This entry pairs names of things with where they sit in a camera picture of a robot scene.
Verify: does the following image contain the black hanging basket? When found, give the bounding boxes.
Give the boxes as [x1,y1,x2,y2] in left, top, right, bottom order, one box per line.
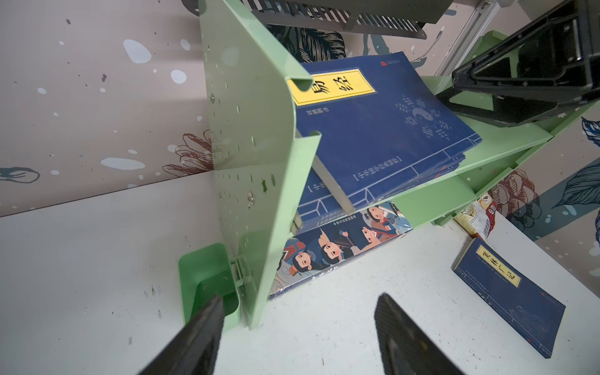
[242,1,452,39]

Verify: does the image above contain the colourful cartoon cover book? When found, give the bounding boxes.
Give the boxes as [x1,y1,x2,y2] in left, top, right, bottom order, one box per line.
[268,202,413,300]

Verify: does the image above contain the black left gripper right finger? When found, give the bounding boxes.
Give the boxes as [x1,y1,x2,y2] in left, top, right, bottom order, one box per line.
[374,293,462,375]

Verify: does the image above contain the snack bag red white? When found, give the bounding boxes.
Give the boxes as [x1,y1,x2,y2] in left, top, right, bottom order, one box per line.
[454,193,497,240]

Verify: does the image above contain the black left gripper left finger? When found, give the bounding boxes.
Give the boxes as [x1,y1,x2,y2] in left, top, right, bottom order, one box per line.
[140,296,224,375]

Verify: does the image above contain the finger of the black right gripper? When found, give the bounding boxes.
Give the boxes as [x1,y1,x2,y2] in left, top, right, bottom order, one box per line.
[437,1,599,128]

